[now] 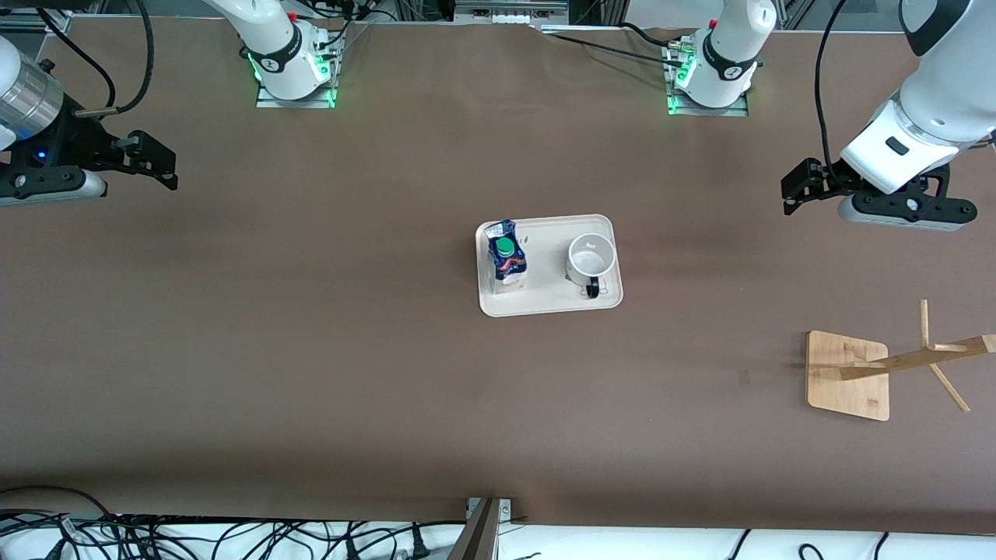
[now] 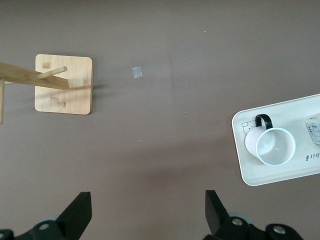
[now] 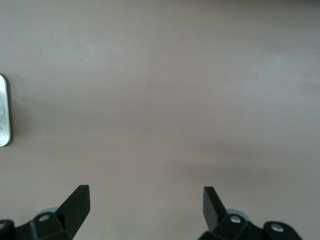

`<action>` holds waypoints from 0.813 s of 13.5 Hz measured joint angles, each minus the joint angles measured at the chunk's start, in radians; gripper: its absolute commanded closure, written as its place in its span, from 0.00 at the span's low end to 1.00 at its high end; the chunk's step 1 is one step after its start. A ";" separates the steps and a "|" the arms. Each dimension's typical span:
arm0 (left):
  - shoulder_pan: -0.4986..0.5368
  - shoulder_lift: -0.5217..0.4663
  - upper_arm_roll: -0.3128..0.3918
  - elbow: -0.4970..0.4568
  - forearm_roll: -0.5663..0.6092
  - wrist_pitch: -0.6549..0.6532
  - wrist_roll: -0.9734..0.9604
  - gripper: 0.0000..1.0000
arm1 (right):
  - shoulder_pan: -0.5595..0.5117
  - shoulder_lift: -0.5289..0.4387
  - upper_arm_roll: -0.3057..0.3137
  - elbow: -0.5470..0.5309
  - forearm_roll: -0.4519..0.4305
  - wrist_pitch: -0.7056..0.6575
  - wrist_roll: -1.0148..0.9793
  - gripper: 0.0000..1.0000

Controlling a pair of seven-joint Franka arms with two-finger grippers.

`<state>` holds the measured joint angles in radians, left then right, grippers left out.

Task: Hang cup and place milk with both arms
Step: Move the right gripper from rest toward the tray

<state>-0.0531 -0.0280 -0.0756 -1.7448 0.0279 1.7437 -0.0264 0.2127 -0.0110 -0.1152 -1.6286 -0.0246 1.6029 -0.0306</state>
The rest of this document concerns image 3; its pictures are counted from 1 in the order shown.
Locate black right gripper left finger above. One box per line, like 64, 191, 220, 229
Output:
0, 184, 90, 240

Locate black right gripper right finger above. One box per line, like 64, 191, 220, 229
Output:
198, 186, 303, 240

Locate silver rounded box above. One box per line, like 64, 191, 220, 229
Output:
0, 73, 12, 148

